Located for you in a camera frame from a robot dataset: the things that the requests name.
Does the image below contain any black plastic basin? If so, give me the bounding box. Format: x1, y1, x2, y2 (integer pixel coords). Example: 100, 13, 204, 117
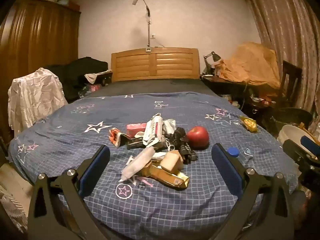
271, 107, 313, 128

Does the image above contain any tan wooden block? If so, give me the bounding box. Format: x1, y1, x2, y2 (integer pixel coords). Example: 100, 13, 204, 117
160, 150, 183, 173

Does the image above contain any dark wooden chair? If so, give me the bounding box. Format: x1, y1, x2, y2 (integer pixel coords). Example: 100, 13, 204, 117
279, 60, 303, 105

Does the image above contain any black desk lamp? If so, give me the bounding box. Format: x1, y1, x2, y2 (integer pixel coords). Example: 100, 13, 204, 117
203, 51, 222, 77

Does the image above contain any black bag pile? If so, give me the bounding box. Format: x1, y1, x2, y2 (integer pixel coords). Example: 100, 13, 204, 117
44, 57, 113, 100

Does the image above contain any gold foil wrapper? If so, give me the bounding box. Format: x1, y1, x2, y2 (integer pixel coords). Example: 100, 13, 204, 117
149, 164, 190, 188

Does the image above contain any orange cover cloth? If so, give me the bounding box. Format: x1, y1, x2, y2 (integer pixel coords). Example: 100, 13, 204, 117
216, 42, 282, 89

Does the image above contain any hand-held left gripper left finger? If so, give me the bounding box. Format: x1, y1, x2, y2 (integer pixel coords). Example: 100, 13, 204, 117
28, 144, 111, 240

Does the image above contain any red apple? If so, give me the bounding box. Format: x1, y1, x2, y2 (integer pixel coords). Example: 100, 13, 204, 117
186, 126, 210, 148

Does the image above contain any dark wooden desk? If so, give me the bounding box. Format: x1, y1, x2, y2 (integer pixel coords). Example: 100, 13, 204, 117
200, 74, 283, 123

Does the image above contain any pink carton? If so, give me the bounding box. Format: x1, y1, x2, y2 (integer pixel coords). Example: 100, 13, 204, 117
127, 123, 148, 137

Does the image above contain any orange white wrapper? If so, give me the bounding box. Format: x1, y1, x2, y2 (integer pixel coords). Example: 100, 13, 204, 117
109, 128, 130, 147

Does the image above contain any white red toothpaste box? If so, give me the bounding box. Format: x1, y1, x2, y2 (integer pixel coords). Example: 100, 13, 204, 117
142, 114, 163, 147

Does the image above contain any white plastic bucket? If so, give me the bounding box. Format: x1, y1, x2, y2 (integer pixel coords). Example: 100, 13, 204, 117
277, 124, 320, 155

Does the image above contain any black checked cloth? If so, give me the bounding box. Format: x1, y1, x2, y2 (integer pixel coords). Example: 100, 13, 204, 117
166, 127, 198, 164

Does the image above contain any yellow snack packet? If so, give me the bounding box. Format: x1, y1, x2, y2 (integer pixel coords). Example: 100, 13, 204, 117
239, 116, 258, 132

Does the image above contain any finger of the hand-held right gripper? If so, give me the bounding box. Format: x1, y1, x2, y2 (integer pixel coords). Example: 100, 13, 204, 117
301, 135, 320, 157
282, 139, 318, 167

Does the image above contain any dark grey bed sheet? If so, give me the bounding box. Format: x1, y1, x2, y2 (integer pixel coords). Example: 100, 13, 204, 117
85, 78, 220, 98

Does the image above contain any white plastic wrapped tube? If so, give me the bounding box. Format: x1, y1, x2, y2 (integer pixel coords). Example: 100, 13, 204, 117
120, 146, 156, 182

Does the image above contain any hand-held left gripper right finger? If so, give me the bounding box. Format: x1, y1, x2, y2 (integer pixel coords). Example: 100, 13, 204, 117
211, 143, 294, 240

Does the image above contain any wooden bed headboard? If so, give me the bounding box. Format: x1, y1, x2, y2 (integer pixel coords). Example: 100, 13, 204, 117
111, 47, 200, 82

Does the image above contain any brown wooden wardrobe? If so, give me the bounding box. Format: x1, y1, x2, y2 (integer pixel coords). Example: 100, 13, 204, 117
0, 0, 82, 140

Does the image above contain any white crumpled cloth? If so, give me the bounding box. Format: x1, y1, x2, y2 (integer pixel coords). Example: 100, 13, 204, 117
7, 67, 68, 132

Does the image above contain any patterned beige curtain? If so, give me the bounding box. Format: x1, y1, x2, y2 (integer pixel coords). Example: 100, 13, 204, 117
246, 0, 320, 115

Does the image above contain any black tissue pack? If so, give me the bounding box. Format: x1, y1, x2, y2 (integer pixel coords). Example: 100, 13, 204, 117
126, 140, 146, 150

